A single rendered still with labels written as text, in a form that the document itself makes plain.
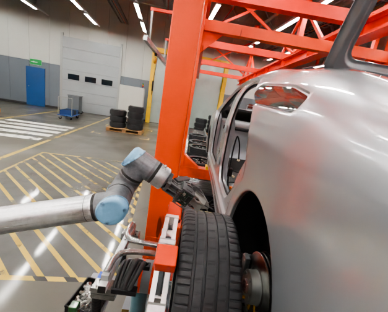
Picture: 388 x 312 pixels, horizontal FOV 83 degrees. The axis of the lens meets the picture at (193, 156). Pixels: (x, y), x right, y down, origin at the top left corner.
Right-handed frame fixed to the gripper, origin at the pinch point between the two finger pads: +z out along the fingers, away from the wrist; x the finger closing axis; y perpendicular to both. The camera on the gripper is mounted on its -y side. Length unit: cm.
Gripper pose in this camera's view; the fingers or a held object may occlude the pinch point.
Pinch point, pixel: (206, 205)
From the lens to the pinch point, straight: 92.4
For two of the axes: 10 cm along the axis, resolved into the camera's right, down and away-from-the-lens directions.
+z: 7.9, 5.8, 1.8
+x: 6.1, -7.5, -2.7
